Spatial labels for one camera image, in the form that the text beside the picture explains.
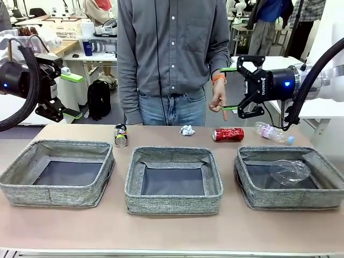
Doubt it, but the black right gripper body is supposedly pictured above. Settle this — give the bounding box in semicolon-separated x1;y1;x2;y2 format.
243;68;296;105

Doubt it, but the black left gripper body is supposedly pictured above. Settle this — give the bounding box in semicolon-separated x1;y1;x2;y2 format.
0;62;59;106

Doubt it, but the crushed clear plastic bottle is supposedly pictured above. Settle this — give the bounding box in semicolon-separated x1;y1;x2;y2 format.
254;121;296;146

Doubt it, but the crushed red soda can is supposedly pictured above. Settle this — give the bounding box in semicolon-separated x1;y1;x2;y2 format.
212;127;246;142

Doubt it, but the white paper ball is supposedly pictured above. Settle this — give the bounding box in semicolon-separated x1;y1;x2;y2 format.
179;124;196;137

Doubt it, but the black Pepsi soda can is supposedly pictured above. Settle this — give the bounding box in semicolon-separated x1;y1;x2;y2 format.
114;123;129;148

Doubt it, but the clear plastic cup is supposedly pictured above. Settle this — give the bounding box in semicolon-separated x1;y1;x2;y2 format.
269;159;310;186

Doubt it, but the person's right forearm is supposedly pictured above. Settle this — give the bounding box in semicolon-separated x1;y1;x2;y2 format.
117;61;142;126

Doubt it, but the person's left forearm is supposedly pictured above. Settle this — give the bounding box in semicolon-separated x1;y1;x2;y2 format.
209;45;231;80

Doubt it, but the person's left hand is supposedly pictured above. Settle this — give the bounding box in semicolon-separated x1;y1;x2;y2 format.
209;77;228;121

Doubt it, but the wood-top workbench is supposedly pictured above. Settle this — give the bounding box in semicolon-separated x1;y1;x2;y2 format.
40;39;81;65

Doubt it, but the white printed cardboard box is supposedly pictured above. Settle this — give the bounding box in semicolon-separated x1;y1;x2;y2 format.
44;16;83;41

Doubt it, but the dark blue bottle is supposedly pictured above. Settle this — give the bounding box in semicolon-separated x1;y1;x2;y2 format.
82;38;94;56

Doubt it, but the clear plastic storage box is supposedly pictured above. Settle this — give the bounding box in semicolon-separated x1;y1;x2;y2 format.
15;34;48;54

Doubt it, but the brown glass bottles pack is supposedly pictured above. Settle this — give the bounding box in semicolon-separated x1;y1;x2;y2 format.
17;26;38;37

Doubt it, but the black backpack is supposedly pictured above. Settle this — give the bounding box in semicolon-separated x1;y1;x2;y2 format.
87;79;112;121

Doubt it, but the person in blue jacket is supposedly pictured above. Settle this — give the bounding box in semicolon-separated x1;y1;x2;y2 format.
248;0;294;56

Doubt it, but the white and black cap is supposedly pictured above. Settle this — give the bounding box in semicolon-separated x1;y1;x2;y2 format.
94;18;118;38

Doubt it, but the person in plaid shirt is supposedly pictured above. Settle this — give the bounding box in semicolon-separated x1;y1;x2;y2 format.
289;0;334;59

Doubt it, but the person in grey shirt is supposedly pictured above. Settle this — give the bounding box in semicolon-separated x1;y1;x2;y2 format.
117;0;231;126

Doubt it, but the grey fabric basket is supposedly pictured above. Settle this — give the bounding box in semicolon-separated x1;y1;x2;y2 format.
0;139;116;207
124;146;224;215
233;146;344;211

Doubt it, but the aluminium slotted frame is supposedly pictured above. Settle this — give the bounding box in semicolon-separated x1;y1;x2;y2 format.
0;248;344;258

